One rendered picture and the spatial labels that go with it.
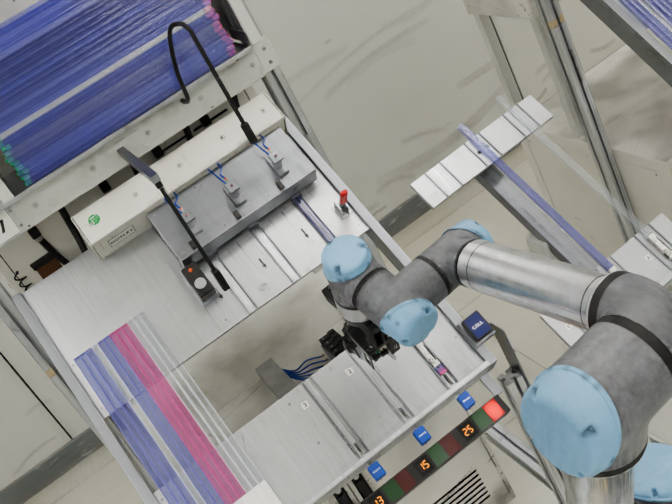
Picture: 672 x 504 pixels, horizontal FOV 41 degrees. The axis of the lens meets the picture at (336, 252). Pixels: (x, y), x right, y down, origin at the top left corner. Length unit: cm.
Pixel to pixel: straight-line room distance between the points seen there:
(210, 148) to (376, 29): 190
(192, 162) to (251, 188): 14
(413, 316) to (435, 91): 266
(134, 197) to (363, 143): 197
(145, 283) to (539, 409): 108
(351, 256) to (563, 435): 47
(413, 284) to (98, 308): 81
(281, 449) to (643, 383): 90
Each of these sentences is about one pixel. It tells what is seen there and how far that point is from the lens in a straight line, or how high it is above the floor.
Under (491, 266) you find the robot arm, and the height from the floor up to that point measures 114.
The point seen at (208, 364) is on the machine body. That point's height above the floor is 62.
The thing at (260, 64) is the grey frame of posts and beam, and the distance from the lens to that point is 194.
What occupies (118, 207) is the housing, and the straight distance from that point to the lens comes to 189.
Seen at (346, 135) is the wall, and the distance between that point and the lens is 371.
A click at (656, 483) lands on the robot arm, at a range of 140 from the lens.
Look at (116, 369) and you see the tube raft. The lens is 184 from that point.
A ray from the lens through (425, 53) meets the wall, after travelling 384.
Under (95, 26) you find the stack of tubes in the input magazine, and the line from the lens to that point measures 182.
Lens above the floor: 182
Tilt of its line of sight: 27 degrees down
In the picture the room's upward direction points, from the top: 29 degrees counter-clockwise
